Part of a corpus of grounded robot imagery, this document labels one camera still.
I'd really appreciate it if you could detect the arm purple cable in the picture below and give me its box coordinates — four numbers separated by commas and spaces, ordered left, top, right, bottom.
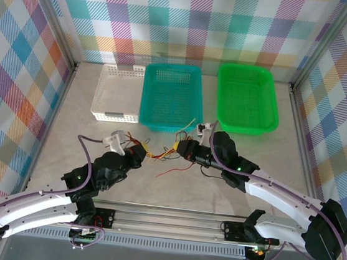
195, 119, 347, 260
0, 125, 116, 260

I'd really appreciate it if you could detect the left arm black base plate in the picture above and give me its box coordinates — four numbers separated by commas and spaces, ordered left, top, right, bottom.
92, 207, 117, 229

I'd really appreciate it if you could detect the white plastic basket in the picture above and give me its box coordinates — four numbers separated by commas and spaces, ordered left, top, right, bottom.
89, 60, 147, 126

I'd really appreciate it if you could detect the aluminium frame post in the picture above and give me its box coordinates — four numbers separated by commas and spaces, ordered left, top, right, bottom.
291, 0, 347, 94
17, 0, 86, 71

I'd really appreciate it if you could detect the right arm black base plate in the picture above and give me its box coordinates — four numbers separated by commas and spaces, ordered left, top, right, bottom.
222, 219, 282, 247

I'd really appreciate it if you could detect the grey slotted cable duct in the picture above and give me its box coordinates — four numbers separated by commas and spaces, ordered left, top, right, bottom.
12, 221, 248, 260

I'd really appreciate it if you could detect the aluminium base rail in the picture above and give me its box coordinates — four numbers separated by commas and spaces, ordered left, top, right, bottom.
92, 200, 308, 255

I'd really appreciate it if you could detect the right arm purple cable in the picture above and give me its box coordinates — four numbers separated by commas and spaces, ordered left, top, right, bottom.
195, 119, 347, 260

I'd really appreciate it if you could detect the thin yellow cable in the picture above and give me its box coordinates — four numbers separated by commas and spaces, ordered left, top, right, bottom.
173, 115, 199, 154

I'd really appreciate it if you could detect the teal plastic basket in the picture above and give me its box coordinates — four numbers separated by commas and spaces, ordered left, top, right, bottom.
137, 60, 210, 138

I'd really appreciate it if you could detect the thin orange cable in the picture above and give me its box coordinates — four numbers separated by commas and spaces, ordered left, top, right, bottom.
144, 144, 181, 166

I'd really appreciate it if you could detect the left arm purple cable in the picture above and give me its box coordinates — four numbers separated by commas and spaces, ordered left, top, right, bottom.
0, 125, 116, 260

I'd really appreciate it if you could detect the thin red cable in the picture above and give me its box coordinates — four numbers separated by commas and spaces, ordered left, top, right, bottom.
121, 132, 152, 153
155, 158, 204, 184

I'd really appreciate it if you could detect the green plastic basket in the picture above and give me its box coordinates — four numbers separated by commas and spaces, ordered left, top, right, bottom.
211, 61, 286, 140

